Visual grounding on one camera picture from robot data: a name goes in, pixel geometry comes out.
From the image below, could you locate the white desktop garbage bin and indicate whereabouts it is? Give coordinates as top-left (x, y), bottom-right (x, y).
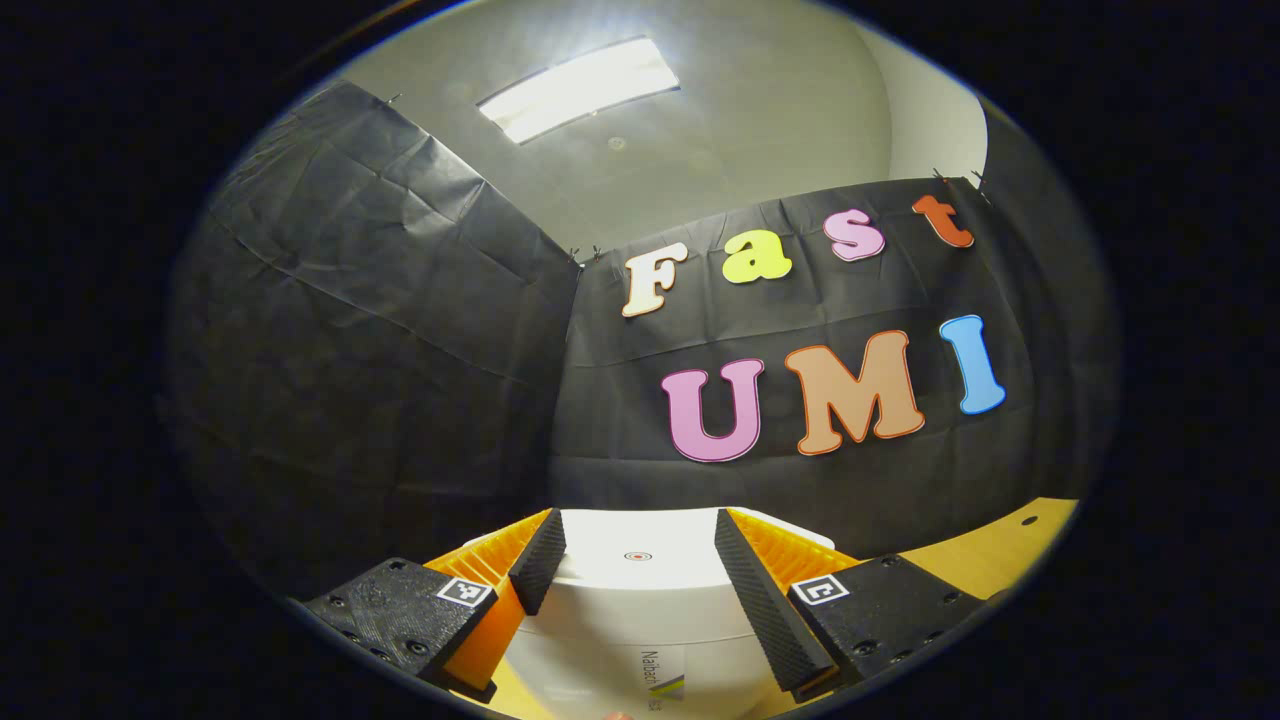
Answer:
top-left (462, 507), bottom-right (836, 720)

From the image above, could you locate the black backdrop cloth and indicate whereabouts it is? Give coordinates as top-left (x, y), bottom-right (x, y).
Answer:
top-left (165, 80), bottom-right (1121, 601)

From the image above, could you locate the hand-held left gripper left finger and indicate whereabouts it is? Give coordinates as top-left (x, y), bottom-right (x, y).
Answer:
top-left (298, 507), bottom-right (568, 704)

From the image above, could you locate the rectangular ceiling light panel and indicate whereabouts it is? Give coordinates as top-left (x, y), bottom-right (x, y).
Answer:
top-left (477, 37), bottom-right (681, 146)

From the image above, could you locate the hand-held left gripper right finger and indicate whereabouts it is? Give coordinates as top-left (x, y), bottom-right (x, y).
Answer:
top-left (712, 506), bottom-right (989, 703)

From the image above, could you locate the wooden desktop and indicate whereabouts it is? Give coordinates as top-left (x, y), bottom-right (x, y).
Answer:
top-left (480, 497), bottom-right (1081, 720)

